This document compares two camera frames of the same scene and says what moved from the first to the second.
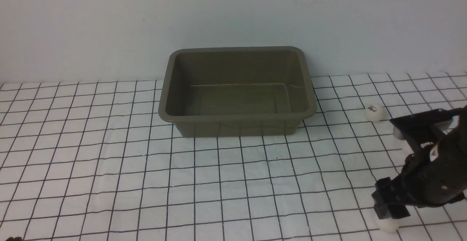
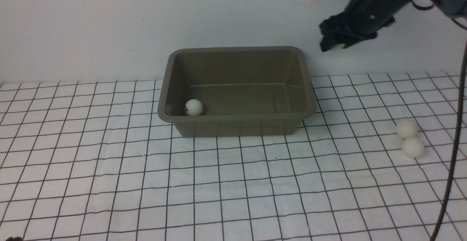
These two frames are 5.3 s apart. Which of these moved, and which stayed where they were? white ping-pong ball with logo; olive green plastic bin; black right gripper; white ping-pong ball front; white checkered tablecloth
Moved: white ping-pong ball front; black right gripper; white ping-pong ball with logo
Stayed: olive green plastic bin; white checkered tablecloth
